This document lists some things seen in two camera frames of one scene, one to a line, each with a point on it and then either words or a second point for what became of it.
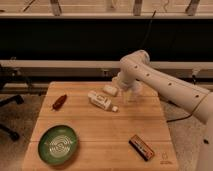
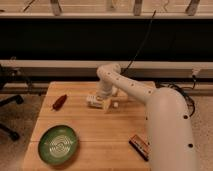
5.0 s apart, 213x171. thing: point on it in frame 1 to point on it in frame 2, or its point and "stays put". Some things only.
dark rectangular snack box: x=141 y=147 stays put
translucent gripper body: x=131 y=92 to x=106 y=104
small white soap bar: x=112 y=90 stays put
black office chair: x=9 y=75 stays put
